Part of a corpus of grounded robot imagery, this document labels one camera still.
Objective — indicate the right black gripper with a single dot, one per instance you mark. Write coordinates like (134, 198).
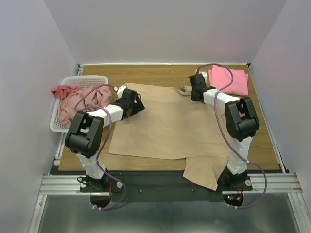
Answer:
(195, 91)

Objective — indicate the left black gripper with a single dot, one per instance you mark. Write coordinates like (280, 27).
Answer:
(137, 107)

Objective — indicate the beige t shirt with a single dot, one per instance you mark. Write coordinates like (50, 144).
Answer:
(172, 127)

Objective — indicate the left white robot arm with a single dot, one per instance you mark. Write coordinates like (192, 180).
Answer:
(85, 133)

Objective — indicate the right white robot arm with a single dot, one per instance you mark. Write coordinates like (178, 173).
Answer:
(241, 124)

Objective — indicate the dusty pink crumpled t shirt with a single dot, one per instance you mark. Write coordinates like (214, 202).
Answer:
(87, 99)

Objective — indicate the red crumpled t shirt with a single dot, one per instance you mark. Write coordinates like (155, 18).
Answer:
(62, 91)

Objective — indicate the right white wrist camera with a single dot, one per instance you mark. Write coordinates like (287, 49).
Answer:
(204, 73)

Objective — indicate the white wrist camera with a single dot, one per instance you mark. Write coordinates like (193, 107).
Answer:
(204, 73)
(120, 90)

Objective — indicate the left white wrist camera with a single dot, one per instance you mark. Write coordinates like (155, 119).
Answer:
(120, 90)

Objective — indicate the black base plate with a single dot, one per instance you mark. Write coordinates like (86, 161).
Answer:
(160, 186)

